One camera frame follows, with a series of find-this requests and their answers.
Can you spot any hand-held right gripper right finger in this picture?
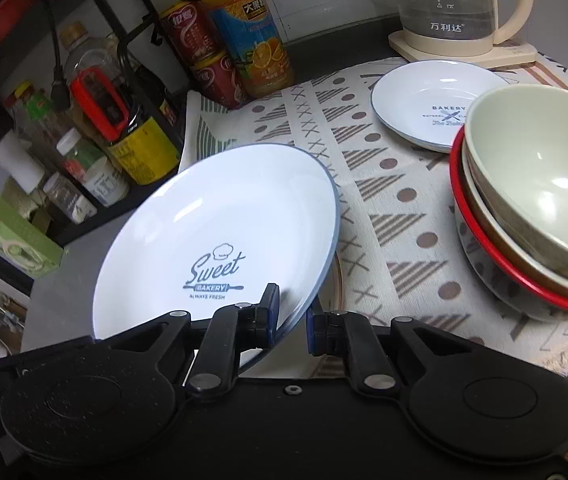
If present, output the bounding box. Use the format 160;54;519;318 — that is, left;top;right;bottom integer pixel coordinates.
305;294;487;397

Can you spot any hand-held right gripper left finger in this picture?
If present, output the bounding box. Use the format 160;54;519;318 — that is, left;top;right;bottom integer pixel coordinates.
96;282;282;396

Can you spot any blue-rimmed printed white plate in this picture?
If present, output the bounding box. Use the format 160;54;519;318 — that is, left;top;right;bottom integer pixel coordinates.
92;143;341;367

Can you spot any red and black bowl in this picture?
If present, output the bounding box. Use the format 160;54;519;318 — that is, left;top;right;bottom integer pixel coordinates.
448;127;568;324

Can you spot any pale green bowl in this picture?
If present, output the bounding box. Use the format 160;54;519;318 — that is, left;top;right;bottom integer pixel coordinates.
460;157;568;302
464;84;568;282

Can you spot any patterned beige cloth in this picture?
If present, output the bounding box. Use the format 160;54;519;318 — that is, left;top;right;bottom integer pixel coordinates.
179;54;568;377

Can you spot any green carton box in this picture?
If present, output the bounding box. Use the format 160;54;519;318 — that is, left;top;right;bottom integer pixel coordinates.
0;194;65;279

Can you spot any small clear spice jar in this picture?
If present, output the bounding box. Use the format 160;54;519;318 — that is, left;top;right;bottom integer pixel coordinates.
43;172;98;225

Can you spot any green striped white cloth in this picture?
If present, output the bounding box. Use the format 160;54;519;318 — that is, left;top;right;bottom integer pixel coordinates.
179;89;256;172

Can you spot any white cylindrical bottle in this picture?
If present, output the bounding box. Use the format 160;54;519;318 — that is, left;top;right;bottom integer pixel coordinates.
0;132;46;194

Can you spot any white-capped green-label jar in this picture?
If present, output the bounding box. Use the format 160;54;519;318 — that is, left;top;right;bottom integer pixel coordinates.
56;127;131;209

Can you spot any small printed white plate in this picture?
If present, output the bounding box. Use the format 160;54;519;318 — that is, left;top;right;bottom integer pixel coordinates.
370;59;513;155

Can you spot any yellow-capped sauce bottle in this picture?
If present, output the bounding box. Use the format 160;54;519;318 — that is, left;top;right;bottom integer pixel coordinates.
11;82;66;162

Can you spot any orange juice bottle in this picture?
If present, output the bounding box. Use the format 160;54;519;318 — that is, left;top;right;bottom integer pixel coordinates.
192;0;296;99

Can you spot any cream kettle base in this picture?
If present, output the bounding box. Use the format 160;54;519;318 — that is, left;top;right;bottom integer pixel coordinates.
388;30;538;69

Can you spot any glass electric kettle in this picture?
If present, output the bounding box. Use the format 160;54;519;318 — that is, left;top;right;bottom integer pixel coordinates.
390;0;535;57

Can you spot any black metal shelf rack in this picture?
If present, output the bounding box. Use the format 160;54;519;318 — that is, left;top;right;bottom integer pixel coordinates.
0;0;191;302

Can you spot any red-handled cooking oil bottle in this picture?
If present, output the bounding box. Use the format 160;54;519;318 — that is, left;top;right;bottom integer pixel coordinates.
59;22;181;187

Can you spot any black plug cable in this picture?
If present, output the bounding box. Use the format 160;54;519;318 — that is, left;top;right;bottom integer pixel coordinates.
0;0;73;112

